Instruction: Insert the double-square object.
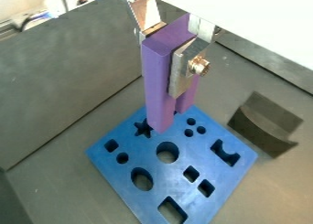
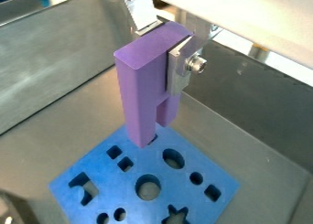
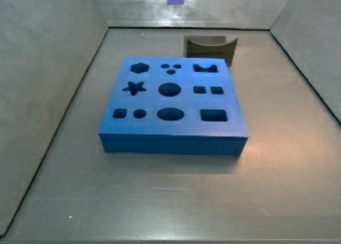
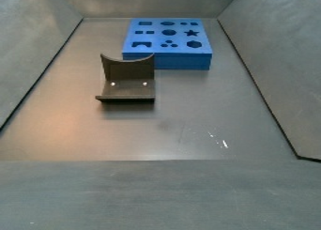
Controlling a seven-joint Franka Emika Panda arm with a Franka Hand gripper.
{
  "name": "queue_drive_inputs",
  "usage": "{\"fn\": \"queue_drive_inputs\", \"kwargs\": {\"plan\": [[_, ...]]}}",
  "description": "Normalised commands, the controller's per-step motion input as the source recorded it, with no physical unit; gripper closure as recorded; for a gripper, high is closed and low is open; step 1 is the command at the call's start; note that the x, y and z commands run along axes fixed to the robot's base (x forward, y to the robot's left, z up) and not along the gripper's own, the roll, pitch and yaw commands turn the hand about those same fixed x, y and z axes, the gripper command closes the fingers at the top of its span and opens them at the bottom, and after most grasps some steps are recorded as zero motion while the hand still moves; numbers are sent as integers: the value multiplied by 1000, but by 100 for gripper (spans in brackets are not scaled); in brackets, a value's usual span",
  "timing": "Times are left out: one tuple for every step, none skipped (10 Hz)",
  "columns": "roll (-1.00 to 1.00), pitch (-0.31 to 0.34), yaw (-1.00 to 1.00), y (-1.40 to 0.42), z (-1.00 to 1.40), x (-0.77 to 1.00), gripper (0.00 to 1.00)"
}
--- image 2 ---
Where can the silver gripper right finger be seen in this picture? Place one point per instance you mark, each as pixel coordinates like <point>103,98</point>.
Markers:
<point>185,56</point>

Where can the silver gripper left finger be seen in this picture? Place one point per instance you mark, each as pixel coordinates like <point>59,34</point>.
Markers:
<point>141,15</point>

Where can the purple double-square block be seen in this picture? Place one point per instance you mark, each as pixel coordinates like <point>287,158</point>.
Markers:
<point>142,72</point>

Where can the grey metal tray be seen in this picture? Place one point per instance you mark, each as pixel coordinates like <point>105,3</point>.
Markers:
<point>245,113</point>

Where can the blue shape-sorter board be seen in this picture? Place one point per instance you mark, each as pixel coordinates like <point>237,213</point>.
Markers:
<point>161,184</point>

